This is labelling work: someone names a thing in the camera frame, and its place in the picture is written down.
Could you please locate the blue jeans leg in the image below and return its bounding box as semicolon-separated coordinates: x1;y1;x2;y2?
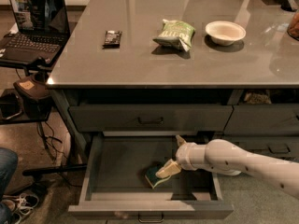
0;147;18;224

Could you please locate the white sneaker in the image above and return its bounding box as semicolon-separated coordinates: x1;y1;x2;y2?
1;192;39;224

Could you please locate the black snack bar wrapper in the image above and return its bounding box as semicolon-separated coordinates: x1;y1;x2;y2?
103;30;122;48

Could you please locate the right grey middle drawer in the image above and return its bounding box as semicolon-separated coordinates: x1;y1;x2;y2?
221;136;299;158

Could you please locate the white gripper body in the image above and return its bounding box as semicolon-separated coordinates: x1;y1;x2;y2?
176;143;206;171

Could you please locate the black laptop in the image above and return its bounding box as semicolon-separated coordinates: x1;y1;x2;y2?
0;0;70;66

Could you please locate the green chip bag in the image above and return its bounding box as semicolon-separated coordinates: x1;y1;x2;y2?
153;19;195;52

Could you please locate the black laptop stand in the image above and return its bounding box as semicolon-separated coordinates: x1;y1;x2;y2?
0;64;87;195

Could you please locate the brown object right edge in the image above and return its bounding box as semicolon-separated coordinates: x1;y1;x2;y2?
287;12;299;40

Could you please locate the black box with sticky note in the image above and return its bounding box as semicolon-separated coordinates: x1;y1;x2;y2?
13;73;53;119

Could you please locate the green yellow sponge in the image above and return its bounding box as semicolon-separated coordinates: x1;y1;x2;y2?
145;163;169;189

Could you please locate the grey kitchen island cabinet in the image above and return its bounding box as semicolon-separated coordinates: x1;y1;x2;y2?
48;0;299;224

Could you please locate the open grey middle drawer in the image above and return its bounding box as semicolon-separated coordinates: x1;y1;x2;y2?
68;135;234;223

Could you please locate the right grey top drawer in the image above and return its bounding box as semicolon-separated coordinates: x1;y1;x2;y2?
224;104;299;136

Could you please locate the white paper bowl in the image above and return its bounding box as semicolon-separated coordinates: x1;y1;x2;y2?
206;21;246;46

